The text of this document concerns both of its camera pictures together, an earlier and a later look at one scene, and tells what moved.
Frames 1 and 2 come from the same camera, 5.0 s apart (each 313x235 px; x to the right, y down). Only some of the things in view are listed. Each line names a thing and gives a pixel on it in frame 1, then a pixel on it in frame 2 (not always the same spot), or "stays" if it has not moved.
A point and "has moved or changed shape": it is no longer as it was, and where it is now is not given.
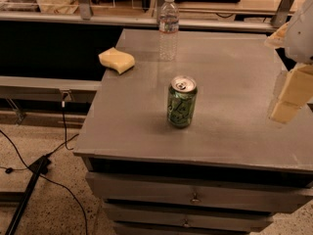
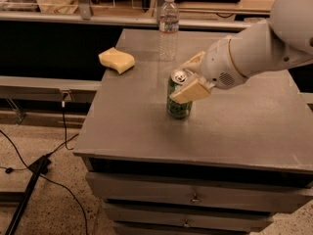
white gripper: x=301 y=38 -> x=219 y=67
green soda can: x=181 y=100 has moved or changed shape
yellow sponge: x=120 y=61 stays
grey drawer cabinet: x=240 y=166 stays
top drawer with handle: x=263 y=195 stays
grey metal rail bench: x=13 y=88 stays
